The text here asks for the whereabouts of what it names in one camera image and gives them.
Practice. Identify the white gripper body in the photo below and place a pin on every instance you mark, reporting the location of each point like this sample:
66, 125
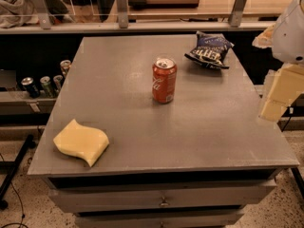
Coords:
290, 37

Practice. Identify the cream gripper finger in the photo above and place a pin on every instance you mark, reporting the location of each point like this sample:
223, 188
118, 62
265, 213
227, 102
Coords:
281, 89
264, 39

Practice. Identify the blue chip bag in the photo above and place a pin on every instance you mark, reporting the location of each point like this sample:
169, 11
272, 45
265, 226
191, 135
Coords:
210, 51

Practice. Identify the yellow sponge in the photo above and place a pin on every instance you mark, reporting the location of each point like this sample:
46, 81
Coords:
86, 143

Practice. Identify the red soda can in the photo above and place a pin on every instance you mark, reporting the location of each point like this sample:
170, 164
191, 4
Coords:
164, 80

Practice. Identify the grey drawer cabinet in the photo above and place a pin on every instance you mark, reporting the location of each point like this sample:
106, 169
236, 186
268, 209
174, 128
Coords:
210, 131

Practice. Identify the tan soda can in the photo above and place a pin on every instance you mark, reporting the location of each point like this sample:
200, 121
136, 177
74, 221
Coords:
65, 67

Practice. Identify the silver soda can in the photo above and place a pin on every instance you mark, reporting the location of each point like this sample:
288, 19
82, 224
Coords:
58, 81

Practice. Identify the green soda can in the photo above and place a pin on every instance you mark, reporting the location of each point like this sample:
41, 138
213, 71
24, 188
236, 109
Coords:
47, 87

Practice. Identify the dark blue soda can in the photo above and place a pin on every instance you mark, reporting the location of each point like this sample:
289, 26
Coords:
30, 87

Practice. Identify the grey cloth pile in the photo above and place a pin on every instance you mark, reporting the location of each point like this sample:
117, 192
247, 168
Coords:
16, 13

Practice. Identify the black stand leg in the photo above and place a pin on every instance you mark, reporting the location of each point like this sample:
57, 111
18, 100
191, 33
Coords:
9, 168

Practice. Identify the right metal bracket post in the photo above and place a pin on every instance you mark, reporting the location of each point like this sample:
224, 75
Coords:
235, 17

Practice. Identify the metal bracket post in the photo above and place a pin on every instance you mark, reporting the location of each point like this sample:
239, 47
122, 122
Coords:
42, 12
235, 17
122, 13

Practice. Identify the middle metal bracket post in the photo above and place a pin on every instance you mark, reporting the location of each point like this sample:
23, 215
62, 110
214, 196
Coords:
122, 13

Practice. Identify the lower drawer with handle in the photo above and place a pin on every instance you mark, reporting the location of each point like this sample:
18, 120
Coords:
179, 219

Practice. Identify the drawer with handle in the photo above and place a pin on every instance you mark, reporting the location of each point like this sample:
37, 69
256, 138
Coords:
179, 219
170, 195

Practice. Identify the left metal bracket post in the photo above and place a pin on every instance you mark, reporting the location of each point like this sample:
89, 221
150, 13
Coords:
42, 12

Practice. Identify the upper drawer with handle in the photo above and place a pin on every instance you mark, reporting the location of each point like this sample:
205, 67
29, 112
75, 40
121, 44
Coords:
170, 195

